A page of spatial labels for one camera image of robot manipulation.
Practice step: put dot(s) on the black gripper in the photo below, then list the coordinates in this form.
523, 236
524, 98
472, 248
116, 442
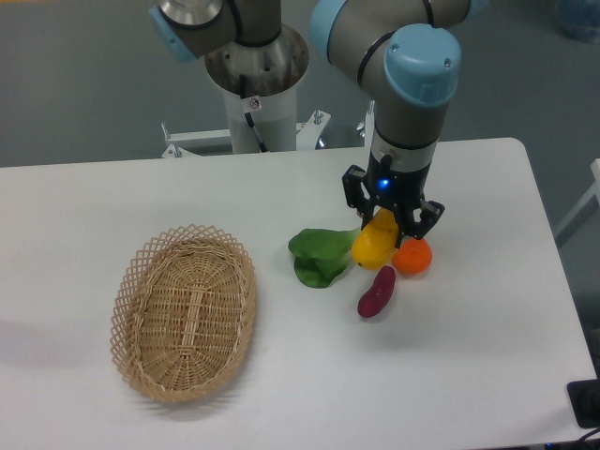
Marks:
415, 216

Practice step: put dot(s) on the yellow toy mango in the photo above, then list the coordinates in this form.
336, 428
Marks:
376, 241

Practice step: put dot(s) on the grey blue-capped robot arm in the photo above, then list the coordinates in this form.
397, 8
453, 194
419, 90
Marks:
400, 53

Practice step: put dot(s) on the oval wicker basket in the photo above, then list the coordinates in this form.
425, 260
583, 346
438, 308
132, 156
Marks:
184, 313

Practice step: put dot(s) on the orange toy tangerine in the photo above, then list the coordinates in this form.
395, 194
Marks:
413, 257

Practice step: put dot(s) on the purple toy sweet potato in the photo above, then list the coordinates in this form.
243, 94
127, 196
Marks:
376, 298

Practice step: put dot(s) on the green toy bok choy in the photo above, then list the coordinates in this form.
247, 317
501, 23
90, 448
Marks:
321, 255

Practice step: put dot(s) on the blue object top right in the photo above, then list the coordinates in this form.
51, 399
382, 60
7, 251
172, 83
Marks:
578, 18

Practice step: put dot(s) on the black device at table edge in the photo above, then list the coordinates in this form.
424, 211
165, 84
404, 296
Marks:
584, 399

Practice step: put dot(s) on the white furniture frame right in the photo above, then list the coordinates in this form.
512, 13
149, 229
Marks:
580, 212

